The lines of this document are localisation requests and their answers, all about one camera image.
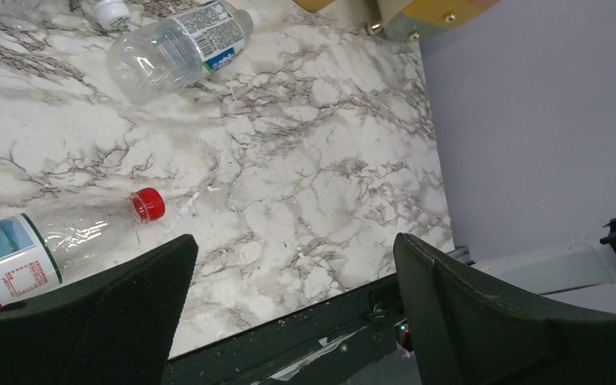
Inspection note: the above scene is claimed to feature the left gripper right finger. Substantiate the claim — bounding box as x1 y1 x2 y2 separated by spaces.
393 233 616 384

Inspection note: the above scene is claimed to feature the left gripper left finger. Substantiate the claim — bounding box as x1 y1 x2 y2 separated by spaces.
0 234 198 384

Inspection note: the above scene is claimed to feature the red label bottle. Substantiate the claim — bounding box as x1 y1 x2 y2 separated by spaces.
0 188 166 308

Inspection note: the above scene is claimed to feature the yellow mesh plastic bin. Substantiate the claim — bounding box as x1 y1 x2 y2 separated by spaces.
294 0 335 13

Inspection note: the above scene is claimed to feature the crushed clear water bottle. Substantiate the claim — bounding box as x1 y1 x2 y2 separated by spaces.
107 1 261 104

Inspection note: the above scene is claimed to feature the green label tall bottle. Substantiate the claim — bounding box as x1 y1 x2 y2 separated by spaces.
91 0 131 30

